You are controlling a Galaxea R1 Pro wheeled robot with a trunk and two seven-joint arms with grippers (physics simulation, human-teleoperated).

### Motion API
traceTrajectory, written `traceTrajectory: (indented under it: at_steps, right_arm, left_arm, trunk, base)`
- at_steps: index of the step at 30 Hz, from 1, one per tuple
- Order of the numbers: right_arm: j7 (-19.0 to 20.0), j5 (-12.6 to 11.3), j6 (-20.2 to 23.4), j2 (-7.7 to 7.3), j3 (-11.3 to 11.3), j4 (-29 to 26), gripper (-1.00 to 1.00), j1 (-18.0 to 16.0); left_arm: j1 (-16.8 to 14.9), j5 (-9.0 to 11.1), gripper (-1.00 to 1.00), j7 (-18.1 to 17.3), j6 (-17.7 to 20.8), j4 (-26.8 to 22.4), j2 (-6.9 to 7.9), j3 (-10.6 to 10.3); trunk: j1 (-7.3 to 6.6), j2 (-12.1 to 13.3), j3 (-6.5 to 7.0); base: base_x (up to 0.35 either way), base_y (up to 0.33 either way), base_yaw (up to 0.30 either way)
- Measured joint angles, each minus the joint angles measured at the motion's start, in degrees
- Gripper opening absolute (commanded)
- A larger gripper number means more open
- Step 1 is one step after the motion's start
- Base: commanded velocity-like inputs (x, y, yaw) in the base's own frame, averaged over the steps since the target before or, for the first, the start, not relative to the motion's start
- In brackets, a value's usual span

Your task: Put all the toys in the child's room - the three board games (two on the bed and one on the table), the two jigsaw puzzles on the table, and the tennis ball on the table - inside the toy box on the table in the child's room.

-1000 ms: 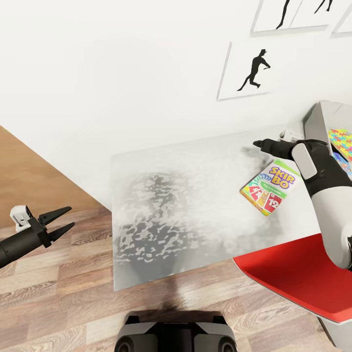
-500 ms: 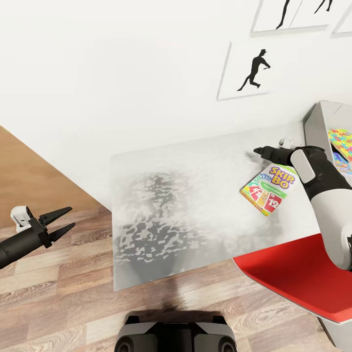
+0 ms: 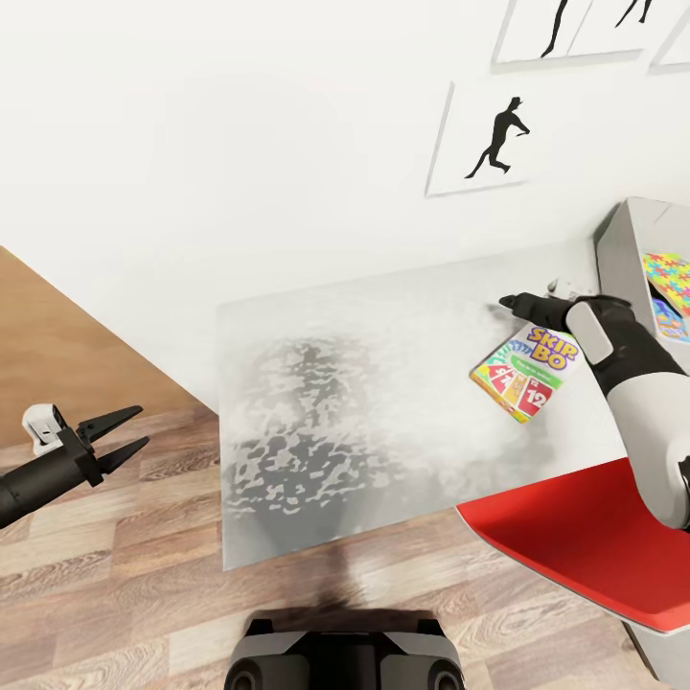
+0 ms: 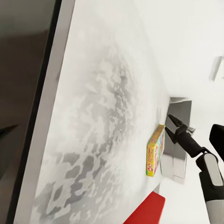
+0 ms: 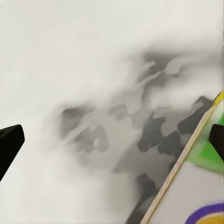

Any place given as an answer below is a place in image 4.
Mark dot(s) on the swivel chair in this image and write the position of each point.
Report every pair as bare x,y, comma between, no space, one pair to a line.
149,211

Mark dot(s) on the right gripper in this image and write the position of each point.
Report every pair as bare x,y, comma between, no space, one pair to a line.
180,136

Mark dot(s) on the board game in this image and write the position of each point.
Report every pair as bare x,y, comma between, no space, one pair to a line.
155,149

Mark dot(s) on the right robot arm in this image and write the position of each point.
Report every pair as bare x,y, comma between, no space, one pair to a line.
211,179

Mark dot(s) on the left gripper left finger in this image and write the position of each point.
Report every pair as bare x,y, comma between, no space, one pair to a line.
11,140

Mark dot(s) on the desk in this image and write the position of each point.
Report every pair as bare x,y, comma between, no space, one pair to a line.
81,79

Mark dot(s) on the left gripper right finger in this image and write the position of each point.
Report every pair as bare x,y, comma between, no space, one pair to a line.
217,139

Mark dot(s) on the toy box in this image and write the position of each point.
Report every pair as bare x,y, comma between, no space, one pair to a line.
174,157

